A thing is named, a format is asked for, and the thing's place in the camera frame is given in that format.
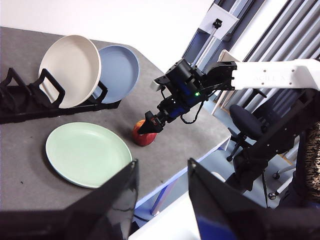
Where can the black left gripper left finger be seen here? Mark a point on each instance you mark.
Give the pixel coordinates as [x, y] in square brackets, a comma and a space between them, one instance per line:
[87, 217]

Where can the red apple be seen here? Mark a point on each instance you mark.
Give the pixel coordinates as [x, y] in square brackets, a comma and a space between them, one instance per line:
[143, 140]

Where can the grey vertical blinds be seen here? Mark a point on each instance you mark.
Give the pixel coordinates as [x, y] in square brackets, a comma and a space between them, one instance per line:
[282, 30]

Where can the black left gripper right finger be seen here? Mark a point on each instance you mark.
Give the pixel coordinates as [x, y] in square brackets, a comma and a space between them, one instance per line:
[237, 220]

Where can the white bracket plate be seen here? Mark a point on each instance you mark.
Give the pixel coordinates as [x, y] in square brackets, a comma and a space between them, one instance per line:
[225, 18]

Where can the cream white round plate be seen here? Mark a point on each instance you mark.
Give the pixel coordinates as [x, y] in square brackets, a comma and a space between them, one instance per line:
[70, 67]

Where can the black plate rack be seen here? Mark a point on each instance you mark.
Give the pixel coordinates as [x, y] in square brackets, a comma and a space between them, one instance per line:
[30, 110]

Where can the blue round plate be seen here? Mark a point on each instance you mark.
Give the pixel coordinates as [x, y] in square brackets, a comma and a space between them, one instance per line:
[120, 72]

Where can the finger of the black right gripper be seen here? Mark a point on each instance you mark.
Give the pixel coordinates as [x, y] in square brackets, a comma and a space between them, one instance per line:
[149, 117]
[152, 126]

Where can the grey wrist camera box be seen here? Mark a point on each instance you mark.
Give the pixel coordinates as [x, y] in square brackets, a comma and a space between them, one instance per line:
[156, 86]

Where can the green round plate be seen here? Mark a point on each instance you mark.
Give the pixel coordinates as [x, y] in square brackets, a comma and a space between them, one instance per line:
[85, 152]

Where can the black knob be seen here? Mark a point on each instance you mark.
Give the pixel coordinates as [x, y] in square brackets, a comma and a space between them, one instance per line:
[217, 23]

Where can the grey blue metal column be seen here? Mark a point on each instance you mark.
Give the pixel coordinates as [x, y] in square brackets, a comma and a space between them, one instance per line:
[197, 42]

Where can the black office chair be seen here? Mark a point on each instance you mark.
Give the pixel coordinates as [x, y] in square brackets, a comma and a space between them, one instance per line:
[245, 117]

